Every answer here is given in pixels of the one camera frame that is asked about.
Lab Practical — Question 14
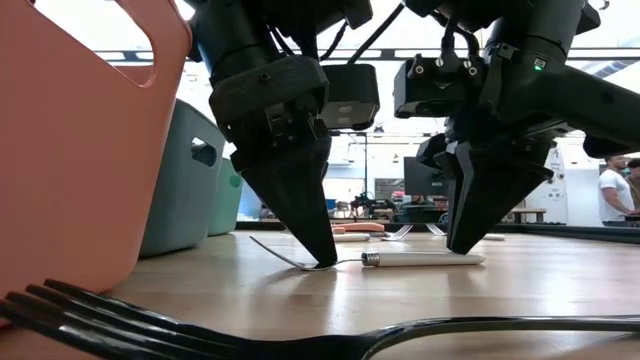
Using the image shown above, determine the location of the white round column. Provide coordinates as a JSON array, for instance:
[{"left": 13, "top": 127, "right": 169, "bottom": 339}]
[{"left": 524, "top": 144, "right": 569, "bottom": 226}]

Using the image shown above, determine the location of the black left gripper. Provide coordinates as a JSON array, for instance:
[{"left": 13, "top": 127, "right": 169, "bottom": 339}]
[{"left": 208, "top": 54, "right": 340, "bottom": 269}]

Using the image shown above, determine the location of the coral orange plastic bin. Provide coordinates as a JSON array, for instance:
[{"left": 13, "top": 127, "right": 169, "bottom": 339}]
[{"left": 0, "top": 0, "right": 194, "bottom": 329}]

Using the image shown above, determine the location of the person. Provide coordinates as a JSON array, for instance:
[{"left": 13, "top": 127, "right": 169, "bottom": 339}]
[
  {"left": 597, "top": 154, "right": 637, "bottom": 227},
  {"left": 626, "top": 158, "right": 640, "bottom": 214}
]

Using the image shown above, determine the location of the mint green plastic bin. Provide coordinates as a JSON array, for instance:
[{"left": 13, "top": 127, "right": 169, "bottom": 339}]
[{"left": 207, "top": 157, "right": 245, "bottom": 237}]

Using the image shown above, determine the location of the black fork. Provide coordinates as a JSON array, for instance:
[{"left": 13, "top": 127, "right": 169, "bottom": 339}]
[{"left": 0, "top": 278, "right": 640, "bottom": 360}]

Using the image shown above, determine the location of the blue-grey plastic bin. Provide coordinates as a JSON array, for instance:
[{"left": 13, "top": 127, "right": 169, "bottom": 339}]
[{"left": 138, "top": 98, "right": 227, "bottom": 259}]

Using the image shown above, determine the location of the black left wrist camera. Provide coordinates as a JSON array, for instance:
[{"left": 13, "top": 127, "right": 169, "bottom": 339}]
[{"left": 319, "top": 63, "right": 381, "bottom": 132}]

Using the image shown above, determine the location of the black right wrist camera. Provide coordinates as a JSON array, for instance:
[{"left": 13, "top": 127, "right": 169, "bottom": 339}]
[{"left": 393, "top": 53, "right": 485, "bottom": 120}]

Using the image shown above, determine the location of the white-handled fork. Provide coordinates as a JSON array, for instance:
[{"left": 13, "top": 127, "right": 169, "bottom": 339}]
[
  {"left": 248, "top": 234, "right": 487, "bottom": 273},
  {"left": 424, "top": 222, "right": 507, "bottom": 242},
  {"left": 333, "top": 224, "right": 415, "bottom": 244}
]

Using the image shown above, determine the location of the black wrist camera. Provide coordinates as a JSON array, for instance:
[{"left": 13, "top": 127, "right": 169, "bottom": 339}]
[
  {"left": 393, "top": 53, "right": 485, "bottom": 120},
  {"left": 319, "top": 63, "right": 381, "bottom": 132}
]

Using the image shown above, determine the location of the black monitor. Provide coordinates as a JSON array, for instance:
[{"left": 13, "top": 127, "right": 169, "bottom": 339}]
[{"left": 402, "top": 156, "right": 449, "bottom": 197}]

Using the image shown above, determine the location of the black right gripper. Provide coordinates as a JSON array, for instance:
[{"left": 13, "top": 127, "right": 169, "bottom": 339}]
[{"left": 417, "top": 39, "right": 571, "bottom": 256}]

